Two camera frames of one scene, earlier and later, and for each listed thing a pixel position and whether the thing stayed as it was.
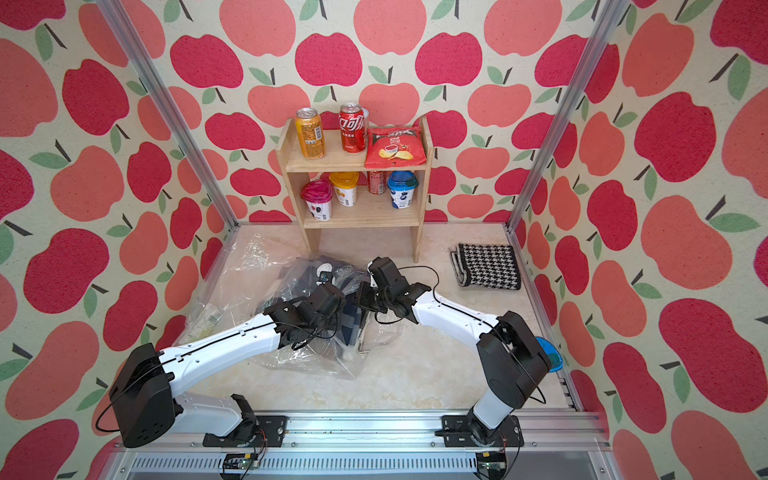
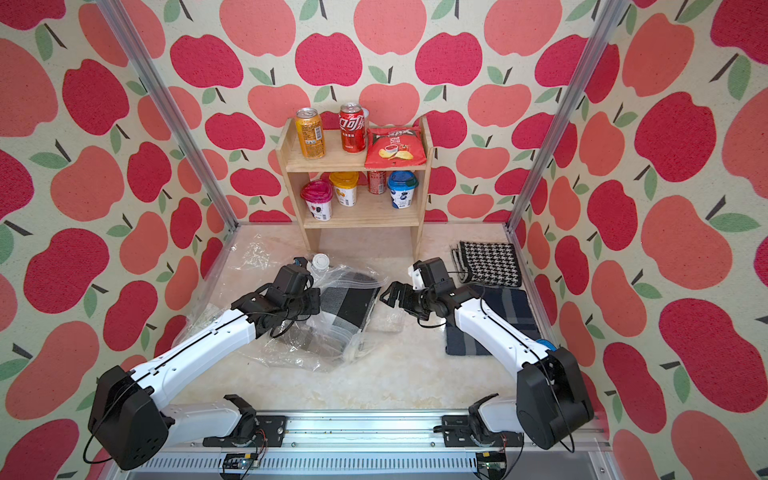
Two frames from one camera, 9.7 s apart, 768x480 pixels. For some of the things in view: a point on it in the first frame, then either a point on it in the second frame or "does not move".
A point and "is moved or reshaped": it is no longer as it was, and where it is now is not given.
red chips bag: (395, 148) does not move
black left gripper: (340, 306) to (316, 298)
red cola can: (352, 127) does not move
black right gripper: (363, 294) to (396, 287)
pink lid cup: (317, 195) does not move
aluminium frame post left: (114, 12) does not move
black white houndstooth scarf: (485, 266) does not move
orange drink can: (311, 135) does not move
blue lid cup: (401, 185) does not move
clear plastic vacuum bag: (258, 273) is moved or reshaped
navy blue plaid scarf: (305, 276) to (511, 302)
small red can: (377, 182) does not move
